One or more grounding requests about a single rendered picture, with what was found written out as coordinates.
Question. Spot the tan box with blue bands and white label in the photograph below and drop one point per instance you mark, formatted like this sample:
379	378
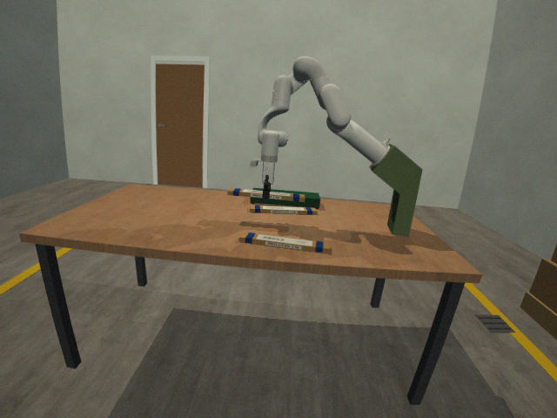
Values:
273	195
299	244
284	209

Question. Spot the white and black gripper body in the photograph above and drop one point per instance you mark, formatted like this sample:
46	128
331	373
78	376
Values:
268	169

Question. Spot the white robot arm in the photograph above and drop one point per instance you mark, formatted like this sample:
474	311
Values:
330	99

